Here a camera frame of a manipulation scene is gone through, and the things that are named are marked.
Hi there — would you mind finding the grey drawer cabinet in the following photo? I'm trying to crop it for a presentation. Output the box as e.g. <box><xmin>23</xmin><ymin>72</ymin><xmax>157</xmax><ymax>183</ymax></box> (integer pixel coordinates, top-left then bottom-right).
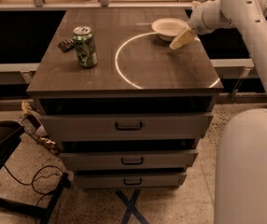
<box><xmin>26</xmin><ymin>7</ymin><xmax>224</xmax><ymax>190</ymax></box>

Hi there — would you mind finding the bottom grey drawer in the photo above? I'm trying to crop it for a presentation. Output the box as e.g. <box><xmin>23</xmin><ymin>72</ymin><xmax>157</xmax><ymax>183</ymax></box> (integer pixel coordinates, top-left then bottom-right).
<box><xmin>74</xmin><ymin>172</ymin><xmax>187</xmax><ymax>189</ymax></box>

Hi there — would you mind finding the middle grey drawer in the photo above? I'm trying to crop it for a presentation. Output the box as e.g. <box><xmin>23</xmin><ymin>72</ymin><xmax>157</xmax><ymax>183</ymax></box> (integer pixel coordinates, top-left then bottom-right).
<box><xmin>60</xmin><ymin>150</ymin><xmax>198</xmax><ymax>171</ymax></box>

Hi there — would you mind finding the small dark snack bar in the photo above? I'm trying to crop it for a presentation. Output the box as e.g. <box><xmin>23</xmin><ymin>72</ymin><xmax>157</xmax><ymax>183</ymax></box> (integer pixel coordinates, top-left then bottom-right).
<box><xmin>58</xmin><ymin>38</ymin><xmax>75</xmax><ymax>52</ymax></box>

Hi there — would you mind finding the top grey drawer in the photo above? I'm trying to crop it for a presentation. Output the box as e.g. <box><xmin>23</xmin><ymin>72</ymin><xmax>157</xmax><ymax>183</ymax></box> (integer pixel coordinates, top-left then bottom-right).
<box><xmin>41</xmin><ymin>112</ymin><xmax>213</xmax><ymax>142</ymax></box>

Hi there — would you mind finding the green soda can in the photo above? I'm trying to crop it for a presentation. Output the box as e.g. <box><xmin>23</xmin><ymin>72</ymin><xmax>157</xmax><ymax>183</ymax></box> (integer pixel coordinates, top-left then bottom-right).
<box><xmin>73</xmin><ymin>26</ymin><xmax>97</xmax><ymax>68</ymax></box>

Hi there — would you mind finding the black chair frame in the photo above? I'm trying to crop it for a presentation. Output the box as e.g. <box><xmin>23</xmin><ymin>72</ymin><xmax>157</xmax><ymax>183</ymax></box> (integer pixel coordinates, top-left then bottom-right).
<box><xmin>0</xmin><ymin>120</ymin><xmax>70</xmax><ymax>224</ymax></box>

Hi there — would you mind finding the black floor cable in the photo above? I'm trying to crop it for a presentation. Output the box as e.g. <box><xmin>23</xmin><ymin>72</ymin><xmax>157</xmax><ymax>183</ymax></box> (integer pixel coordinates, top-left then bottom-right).
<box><xmin>3</xmin><ymin>163</ymin><xmax>66</xmax><ymax>224</ymax></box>

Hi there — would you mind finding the grey drawer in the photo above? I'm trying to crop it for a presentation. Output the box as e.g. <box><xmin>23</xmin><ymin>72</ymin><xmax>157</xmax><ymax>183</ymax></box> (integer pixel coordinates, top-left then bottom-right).
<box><xmin>60</xmin><ymin>150</ymin><xmax>198</xmax><ymax>171</ymax></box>
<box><xmin>74</xmin><ymin>172</ymin><xmax>187</xmax><ymax>189</ymax></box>
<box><xmin>41</xmin><ymin>112</ymin><xmax>213</xmax><ymax>142</ymax></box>

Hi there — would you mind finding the white paper bowl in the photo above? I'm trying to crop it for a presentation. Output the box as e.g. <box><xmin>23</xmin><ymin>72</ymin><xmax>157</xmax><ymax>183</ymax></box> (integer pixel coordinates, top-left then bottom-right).
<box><xmin>151</xmin><ymin>18</ymin><xmax>188</xmax><ymax>41</ymax></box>

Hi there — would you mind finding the crumpled snack bag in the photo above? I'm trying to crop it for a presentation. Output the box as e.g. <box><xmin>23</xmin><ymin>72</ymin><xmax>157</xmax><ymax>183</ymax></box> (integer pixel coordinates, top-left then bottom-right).
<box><xmin>19</xmin><ymin>101</ymin><xmax>60</xmax><ymax>155</ymax></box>

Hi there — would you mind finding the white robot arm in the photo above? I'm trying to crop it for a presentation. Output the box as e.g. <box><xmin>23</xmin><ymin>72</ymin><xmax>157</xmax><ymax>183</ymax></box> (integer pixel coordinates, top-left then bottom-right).
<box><xmin>190</xmin><ymin>0</ymin><xmax>267</xmax><ymax>224</ymax></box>

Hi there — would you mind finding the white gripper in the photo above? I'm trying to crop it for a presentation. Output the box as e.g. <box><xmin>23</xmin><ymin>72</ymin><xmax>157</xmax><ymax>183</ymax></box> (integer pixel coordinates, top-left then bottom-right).
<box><xmin>169</xmin><ymin>0</ymin><xmax>231</xmax><ymax>49</ymax></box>

